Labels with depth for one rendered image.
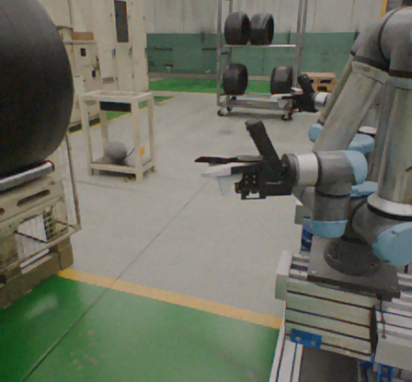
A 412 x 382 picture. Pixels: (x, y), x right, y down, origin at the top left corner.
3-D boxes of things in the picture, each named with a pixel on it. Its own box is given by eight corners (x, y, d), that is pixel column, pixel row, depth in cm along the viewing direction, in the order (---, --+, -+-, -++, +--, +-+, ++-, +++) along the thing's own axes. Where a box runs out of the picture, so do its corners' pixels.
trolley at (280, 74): (291, 122, 604) (302, -11, 537) (213, 116, 650) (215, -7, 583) (297, 115, 659) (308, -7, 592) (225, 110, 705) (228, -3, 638)
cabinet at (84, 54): (71, 133, 538) (59, 40, 494) (38, 130, 556) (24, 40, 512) (107, 121, 618) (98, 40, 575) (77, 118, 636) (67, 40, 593)
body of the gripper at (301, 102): (289, 110, 171) (313, 114, 163) (289, 92, 167) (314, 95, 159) (298, 106, 175) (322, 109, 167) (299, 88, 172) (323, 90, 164)
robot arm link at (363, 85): (368, 1, 86) (275, 186, 100) (396, -4, 76) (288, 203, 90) (408, 21, 89) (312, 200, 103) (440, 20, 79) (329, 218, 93)
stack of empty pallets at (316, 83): (336, 98, 843) (337, 77, 827) (294, 96, 871) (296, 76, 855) (337, 90, 955) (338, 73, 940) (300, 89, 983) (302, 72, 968)
